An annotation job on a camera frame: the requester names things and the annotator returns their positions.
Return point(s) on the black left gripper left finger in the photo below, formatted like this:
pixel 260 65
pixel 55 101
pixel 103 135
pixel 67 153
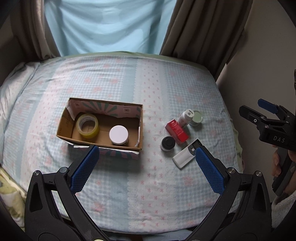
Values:
pixel 52 211

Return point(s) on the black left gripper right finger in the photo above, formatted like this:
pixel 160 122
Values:
pixel 243 209

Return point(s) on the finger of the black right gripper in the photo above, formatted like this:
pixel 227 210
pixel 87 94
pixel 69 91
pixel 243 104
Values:
pixel 253 116
pixel 268 106

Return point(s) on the pale green round tin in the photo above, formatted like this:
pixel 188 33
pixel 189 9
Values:
pixel 197 118

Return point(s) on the white pill bottle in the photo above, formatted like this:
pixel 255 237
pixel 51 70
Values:
pixel 185 118

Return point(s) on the black lidded small jar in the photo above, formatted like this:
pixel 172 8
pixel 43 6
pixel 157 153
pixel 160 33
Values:
pixel 168 143

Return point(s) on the yellow tape roll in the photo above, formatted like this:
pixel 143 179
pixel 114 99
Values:
pixel 88 126

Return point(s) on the white lidded round jar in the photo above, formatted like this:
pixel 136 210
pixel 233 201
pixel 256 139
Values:
pixel 118 135

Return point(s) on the person right hand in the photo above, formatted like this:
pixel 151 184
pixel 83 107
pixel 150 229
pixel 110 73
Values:
pixel 276 169

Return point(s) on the white electronic thermometer device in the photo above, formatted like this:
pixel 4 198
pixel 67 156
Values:
pixel 183 157

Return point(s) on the red carton box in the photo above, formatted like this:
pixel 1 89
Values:
pixel 176 132

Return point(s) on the brown drape curtain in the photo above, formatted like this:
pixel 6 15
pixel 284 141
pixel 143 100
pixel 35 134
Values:
pixel 208 33

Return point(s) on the brown cardboard box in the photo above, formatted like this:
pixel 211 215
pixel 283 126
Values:
pixel 109 114

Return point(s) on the checked floral bed sheet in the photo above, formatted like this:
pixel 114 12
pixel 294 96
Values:
pixel 147 195

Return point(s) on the light blue sheer curtain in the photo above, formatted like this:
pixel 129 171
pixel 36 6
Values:
pixel 80 27

